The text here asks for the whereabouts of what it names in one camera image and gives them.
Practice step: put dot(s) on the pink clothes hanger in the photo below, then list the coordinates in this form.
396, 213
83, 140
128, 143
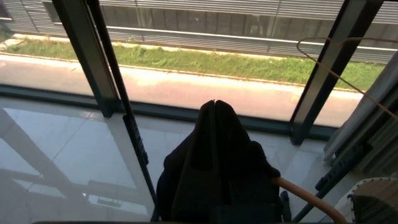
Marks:
311, 199
362, 93

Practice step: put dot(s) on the black clothes rack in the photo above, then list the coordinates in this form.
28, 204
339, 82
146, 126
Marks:
136, 146

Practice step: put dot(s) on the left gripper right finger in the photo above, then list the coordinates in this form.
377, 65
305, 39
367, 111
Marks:
236, 186

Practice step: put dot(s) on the beige curtain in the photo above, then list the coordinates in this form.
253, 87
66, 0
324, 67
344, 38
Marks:
373, 130

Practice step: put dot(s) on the window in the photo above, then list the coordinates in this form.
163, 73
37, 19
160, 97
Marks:
217, 62

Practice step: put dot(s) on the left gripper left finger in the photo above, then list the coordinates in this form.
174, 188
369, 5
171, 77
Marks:
199, 186

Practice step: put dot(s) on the black garment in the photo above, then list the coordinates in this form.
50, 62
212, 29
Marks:
168, 186

